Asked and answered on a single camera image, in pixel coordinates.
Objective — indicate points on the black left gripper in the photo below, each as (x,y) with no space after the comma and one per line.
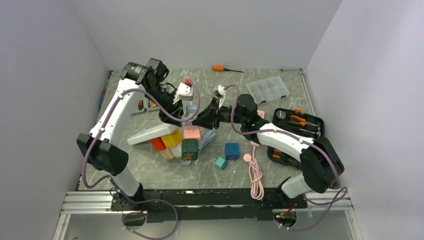
(177,109)

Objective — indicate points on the pink cube socket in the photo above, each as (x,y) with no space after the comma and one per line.
(192,132)

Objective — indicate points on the yellow cube socket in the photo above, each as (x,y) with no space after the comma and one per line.
(173,139)

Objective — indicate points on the light blue power strip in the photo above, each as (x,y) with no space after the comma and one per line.
(189,112)

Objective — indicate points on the teal plug adapter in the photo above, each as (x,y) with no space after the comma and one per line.
(221,163)

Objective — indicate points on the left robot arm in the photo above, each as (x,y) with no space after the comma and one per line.
(100,146)

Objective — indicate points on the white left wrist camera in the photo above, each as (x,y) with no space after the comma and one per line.
(184,91)

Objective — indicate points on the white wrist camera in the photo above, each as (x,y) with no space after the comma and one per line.
(219,91)
(184,91)

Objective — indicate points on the red cube socket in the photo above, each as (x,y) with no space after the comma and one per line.
(158,144)

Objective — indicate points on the white power strip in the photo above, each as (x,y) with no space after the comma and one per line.
(152,133)

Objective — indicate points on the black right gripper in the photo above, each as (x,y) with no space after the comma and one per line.
(208,118)

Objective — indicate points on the orange handled screwdriver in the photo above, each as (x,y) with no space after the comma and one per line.
(218,68)

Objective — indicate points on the grey tool tray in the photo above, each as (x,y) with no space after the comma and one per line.
(144,105)

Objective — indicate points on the white cube socket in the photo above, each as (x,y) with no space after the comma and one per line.
(177,150)

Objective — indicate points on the clear plastic organizer box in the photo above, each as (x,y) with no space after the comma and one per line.
(268,90)

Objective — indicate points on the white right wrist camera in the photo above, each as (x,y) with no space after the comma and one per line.
(219,91)

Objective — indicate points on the beige cube socket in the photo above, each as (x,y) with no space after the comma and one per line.
(167,154)

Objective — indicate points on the dark green cube socket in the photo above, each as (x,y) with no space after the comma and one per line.
(189,149)

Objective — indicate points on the orange handled pliers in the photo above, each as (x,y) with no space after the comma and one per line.
(306,122)

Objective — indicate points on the blue cube socket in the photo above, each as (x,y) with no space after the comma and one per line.
(232,151)

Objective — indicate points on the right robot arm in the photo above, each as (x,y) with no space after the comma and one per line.
(320,164)

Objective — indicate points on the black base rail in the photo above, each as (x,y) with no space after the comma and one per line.
(208,204)

